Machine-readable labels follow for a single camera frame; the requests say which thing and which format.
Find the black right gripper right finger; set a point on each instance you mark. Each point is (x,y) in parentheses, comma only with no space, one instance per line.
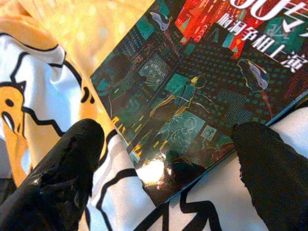
(276,183)

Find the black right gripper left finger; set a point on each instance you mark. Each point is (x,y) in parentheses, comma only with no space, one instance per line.
(53,187)

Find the yellow cartoon egg blanket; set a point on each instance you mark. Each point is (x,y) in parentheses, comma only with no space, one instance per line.
(43,72)

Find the dark illustrated paperback book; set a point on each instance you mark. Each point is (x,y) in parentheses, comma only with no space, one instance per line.
(192,96)

